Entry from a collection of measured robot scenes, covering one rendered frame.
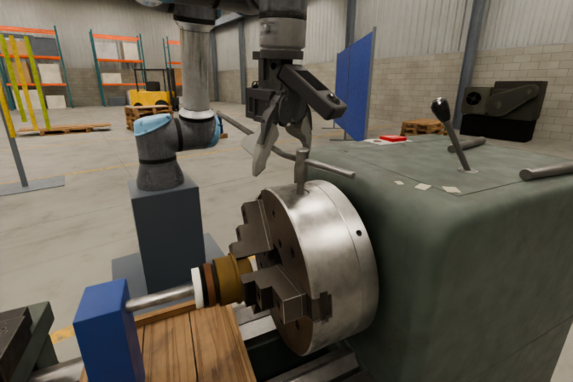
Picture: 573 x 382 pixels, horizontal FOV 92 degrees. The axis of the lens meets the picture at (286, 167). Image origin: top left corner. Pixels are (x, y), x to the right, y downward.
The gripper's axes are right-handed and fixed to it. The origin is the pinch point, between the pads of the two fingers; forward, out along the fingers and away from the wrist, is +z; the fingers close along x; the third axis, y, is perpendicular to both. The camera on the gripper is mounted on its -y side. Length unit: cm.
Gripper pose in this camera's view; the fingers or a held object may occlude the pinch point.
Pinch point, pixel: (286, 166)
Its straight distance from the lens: 51.3
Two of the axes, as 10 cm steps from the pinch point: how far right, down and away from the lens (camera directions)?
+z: -0.4, 9.3, 3.8
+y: -7.7, -2.7, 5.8
